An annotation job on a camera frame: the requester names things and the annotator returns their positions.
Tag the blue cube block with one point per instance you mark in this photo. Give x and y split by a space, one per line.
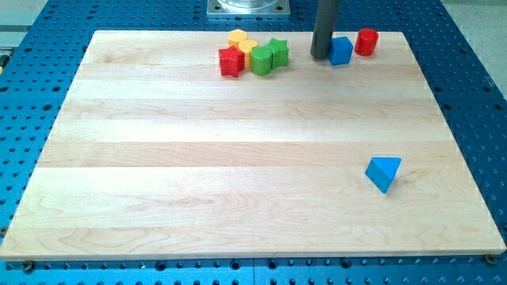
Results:
340 51

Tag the blue triangle block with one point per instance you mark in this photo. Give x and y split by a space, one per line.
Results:
382 171

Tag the red star block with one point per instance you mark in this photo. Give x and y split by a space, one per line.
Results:
231 61

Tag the green cylinder block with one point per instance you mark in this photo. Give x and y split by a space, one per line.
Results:
261 60

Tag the green star block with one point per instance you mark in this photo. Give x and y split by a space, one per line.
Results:
280 51

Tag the light wooden board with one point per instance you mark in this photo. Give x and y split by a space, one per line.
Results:
155 155

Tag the yellow cylinder block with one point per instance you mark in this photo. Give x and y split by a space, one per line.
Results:
246 46

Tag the yellow hexagon block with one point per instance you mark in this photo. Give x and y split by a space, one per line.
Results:
236 36

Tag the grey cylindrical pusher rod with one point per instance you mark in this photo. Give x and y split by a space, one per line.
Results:
325 20

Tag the red cylinder block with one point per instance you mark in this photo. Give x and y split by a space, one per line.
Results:
366 41

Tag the blue perforated metal table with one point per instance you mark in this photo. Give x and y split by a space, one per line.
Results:
459 46

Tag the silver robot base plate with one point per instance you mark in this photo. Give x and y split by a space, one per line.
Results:
248 7

